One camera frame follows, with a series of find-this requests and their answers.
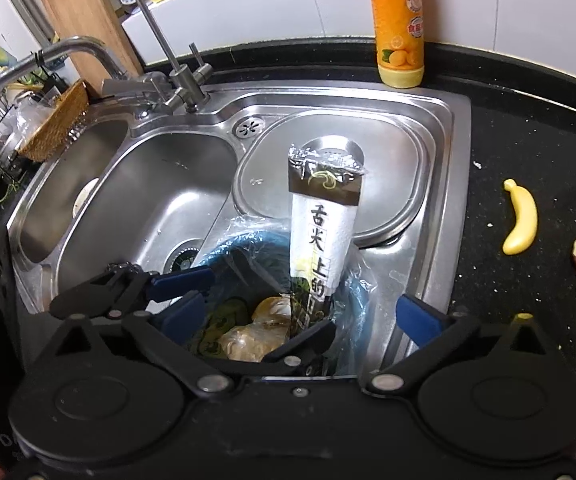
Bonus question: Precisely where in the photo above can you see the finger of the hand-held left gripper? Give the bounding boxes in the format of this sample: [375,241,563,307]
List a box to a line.
[263,319,339,377]
[50,261,217,320]

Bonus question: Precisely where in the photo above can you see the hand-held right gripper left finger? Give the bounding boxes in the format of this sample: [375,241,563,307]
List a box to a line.
[48,292,233,398]

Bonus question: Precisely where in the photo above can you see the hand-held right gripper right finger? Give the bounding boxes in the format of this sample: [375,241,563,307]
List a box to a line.
[363,294,556,397]

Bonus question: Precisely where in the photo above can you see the blue basket with plastic liner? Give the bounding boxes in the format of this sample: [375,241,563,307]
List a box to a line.
[190,216,371,377]

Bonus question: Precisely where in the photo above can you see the ginger root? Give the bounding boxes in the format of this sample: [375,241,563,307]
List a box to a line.
[217,323,287,363]

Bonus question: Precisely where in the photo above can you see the black white noodle package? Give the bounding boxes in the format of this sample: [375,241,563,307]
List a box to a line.
[286,144,367,337]

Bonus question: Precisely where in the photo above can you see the stainless steel sink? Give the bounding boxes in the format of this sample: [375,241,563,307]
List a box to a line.
[5,82,473,378]

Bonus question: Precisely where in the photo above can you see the white dish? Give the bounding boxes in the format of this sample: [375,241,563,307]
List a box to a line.
[72,177,100,217]

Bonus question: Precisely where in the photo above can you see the steel sink cover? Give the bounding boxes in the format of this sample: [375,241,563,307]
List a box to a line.
[232,106,429,242]

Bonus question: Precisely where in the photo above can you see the yellow toy banana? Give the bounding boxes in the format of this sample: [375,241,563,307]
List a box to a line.
[502,178,539,255]

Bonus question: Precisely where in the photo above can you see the wicker basket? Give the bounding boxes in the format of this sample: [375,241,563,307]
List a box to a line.
[16,79,91,162]

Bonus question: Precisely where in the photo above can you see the thin steel tap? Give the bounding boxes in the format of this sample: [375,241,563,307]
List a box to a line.
[116,0,215,115]

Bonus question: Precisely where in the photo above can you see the chrome faucet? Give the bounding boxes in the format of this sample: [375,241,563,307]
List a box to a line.
[0,35,141,113]

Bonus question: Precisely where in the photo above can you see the wooden cutting board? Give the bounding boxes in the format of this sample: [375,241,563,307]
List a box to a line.
[42,0,145,100]

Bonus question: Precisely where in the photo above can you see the orange dish soap bottle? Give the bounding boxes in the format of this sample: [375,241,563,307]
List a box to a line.
[366,0,426,89]

